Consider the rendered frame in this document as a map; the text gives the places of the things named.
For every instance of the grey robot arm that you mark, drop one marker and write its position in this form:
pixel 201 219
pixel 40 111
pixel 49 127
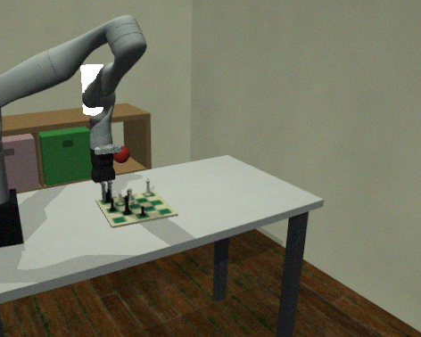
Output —
pixel 58 64

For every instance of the green and cream chessboard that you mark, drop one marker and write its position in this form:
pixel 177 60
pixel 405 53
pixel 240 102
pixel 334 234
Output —
pixel 154 207

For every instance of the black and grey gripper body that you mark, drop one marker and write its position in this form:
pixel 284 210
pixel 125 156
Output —
pixel 102 151

